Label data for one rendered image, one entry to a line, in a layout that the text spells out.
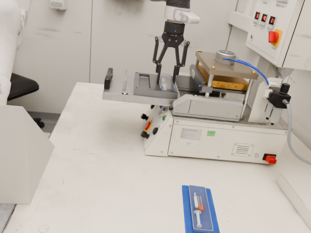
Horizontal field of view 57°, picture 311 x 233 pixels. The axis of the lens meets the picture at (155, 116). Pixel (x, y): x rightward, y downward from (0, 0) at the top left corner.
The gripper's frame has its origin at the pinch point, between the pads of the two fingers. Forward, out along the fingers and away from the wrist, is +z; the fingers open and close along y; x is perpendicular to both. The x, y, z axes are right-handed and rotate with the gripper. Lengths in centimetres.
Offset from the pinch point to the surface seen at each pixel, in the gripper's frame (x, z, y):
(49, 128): -127, 103, 84
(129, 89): 5.1, 6.0, 13.9
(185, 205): 42, 28, -7
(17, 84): -103, 54, 100
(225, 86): 10.0, -1.2, -21.2
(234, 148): 16.7, 20.8, -28.5
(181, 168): 23.0, 28.0, -8.2
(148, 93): 9.9, 4.8, 6.8
